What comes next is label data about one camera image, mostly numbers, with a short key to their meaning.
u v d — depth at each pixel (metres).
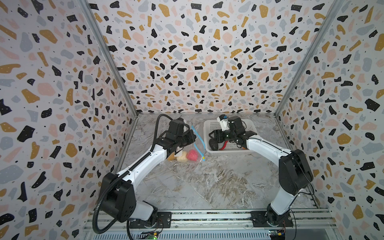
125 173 0.44
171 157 0.90
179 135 0.67
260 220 0.74
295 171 0.48
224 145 1.02
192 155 0.86
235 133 0.70
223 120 0.81
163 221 0.73
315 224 0.75
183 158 0.90
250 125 1.03
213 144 0.97
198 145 0.89
